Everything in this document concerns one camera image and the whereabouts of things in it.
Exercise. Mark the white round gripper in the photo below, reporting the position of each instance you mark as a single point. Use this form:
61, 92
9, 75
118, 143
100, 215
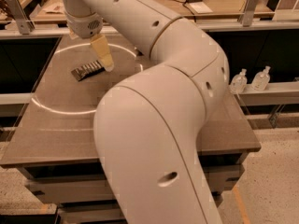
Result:
84, 27

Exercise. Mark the right metal bracket post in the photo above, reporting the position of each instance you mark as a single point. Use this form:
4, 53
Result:
246, 18

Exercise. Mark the clear sanitizer bottle left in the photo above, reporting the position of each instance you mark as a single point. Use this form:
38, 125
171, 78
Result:
239, 82

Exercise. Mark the dark rxbar chocolate wrapper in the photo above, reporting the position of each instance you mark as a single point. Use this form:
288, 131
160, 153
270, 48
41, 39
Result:
87, 70

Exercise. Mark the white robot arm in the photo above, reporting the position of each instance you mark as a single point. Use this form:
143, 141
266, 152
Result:
146, 127

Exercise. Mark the grey drawer cabinet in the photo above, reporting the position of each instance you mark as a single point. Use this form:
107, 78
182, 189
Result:
83, 196

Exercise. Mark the left metal bracket post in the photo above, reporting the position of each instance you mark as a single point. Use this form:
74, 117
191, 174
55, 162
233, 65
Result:
14, 10

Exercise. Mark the metal bracket post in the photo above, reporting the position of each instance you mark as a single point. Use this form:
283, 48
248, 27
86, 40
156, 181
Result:
14, 10
246, 18

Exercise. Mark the clear sanitizer bottle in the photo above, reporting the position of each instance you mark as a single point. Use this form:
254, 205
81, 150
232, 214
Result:
261, 79
239, 82

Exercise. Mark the clear sanitizer bottle right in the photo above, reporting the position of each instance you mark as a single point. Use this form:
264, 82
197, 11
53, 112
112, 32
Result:
261, 79

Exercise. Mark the white paper sheet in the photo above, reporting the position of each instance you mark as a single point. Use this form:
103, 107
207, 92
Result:
200, 8

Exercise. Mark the brown paper envelope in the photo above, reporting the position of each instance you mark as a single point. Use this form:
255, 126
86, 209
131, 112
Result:
56, 8

